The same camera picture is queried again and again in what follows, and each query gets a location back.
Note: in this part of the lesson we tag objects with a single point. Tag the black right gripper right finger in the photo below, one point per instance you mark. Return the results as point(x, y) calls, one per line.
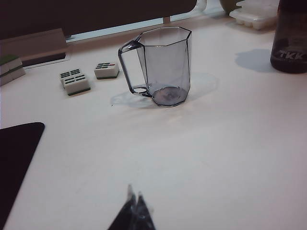
point(144, 215)

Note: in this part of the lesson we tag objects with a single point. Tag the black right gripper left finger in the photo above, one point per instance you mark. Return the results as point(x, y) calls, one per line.
point(124, 215)

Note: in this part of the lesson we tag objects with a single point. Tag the dark green bars mahjong tile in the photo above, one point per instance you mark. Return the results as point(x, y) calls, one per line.
point(76, 83)
point(69, 72)

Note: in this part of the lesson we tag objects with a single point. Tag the bamboo mahjong tile red bar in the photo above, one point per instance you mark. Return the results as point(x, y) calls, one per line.
point(106, 70)

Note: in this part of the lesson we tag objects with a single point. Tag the green-backed white mahjong tile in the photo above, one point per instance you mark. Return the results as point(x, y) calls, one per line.
point(3, 64)
point(15, 64)
point(18, 74)
point(4, 80)

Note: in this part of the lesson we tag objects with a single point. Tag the black mouse mat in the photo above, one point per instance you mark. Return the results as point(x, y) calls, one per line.
point(16, 163)

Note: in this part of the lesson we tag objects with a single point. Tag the clear plastic mug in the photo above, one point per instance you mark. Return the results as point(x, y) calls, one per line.
point(165, 67)

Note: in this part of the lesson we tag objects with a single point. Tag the fabric desk divider panel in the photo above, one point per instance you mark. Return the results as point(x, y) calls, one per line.
point(96, 14)

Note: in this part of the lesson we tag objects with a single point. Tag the olive green bowl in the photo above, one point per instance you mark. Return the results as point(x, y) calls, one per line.
point(227, 6)

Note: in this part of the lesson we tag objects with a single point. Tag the white ice cube tray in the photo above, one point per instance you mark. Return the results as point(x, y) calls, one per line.
point(254, 16)

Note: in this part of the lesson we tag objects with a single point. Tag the dark TKK bottle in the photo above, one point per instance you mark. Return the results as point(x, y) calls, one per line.
point(287, 36)

